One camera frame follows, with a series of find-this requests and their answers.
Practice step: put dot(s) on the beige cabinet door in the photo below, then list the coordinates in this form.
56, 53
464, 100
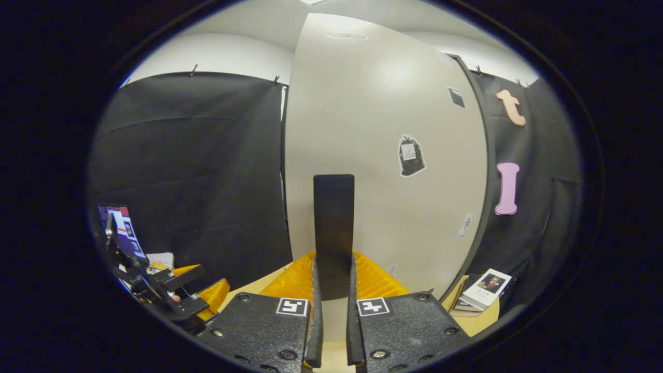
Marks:
373, 103

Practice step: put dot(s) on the black backdrop cloth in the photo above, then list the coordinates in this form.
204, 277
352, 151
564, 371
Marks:
197, 166

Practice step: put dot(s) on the long ceiling light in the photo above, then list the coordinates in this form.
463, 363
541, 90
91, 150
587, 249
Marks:
313, 1

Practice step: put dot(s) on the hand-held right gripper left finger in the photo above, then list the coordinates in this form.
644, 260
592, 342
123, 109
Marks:
316, 331

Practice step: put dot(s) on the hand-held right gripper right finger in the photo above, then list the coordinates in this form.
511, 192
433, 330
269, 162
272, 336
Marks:
352, 336

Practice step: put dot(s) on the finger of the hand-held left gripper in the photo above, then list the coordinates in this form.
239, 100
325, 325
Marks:
212, 298
181, 277

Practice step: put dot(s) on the computer monitor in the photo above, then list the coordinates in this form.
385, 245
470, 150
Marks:
121, 228

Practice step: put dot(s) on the small yellow object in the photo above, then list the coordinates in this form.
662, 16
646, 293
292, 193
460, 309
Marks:
159, 266

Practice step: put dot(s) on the white portrait cover book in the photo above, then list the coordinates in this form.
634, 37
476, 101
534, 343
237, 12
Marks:
487, 290

